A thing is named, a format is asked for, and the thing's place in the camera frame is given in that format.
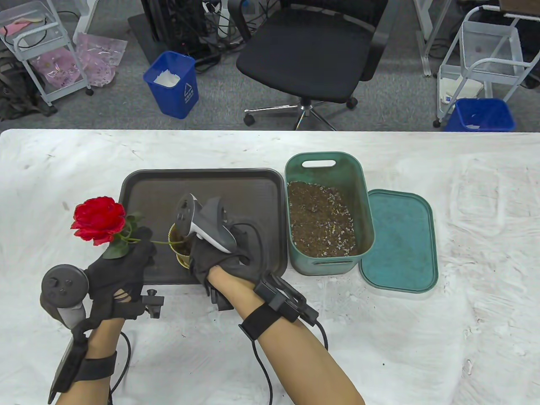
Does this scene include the person's left hand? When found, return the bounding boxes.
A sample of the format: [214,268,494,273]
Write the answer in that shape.
[82,227,157,323]

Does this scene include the person's right hand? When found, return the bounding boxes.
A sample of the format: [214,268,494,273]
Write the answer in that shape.
[189,197,264,298]

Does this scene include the yellow ribbed flower pot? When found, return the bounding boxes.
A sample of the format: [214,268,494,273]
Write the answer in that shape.
[168,223,195,269]

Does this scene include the red artificial rose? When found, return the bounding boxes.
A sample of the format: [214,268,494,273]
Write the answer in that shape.
[70,196,186,259]

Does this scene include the teal plastic box lid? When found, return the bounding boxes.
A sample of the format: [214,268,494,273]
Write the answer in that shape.
[360,189,439,294]

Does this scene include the person's right forearm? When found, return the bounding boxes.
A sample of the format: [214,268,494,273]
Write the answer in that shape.
[209,267,365,405]

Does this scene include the person's left forearm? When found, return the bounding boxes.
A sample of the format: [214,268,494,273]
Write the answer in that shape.
[55,319,127,405]

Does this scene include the dark grey hand controller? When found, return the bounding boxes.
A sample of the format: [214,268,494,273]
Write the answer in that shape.
[40,264,90,330]

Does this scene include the white grey hand controller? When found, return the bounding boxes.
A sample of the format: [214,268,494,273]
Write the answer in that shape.
[175,193,237,254]

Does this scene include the dark brown plastic tray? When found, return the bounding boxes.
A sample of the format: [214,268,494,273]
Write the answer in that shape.
[117,168,289,285]

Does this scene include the teal plastic storage box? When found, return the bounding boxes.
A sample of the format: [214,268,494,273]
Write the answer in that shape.
[285,151,376,275]

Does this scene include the blue bin with white symbol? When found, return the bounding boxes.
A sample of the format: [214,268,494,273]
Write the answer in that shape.
[143,51,200,120]

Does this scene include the white crumpled paper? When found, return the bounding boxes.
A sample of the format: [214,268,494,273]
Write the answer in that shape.
[153,70,183,88]

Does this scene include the dark green bag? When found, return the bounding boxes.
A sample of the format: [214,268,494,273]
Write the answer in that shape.
[0,51,58,122]

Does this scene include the black office chair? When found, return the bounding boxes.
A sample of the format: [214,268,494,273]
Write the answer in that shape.
[228,0,391,131]

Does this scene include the pink plastic bag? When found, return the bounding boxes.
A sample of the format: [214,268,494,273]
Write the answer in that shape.
[74,33,128,88]
[30,46,84,89]

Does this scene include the black computer tower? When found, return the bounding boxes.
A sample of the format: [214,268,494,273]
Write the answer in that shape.
[140,0,210,57]

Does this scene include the white power strip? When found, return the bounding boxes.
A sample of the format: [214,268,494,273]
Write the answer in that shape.
[202,0,232,39]

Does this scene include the pink paper piece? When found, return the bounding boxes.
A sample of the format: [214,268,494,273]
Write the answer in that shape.
[0,20,33,37]

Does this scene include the white trolley with clear trays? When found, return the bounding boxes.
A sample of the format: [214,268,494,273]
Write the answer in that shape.
[0,0,94,107]

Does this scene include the white box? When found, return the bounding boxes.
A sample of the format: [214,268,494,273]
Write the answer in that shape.
[439,78,483,105]

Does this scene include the plain blue plastic bin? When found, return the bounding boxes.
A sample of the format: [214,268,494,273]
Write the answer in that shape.
[444,98,517,133]

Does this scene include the white desk leg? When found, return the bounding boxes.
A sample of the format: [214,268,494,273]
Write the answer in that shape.
[413,0,441,78]

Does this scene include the white mesh basket trolley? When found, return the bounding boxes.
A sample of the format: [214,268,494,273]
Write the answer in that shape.
[433,6,540,128]

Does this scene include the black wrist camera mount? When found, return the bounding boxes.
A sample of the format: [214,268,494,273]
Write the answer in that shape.
[210,286,235,313]
[141,288,165,319]

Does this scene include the black wrist strap device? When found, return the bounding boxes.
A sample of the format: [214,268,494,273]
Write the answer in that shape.
[238,273,319,340]
[48,337,118,404]

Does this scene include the black cable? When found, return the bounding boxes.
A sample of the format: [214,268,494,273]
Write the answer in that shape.
[228,223,329,405]
[108,331,132,405]

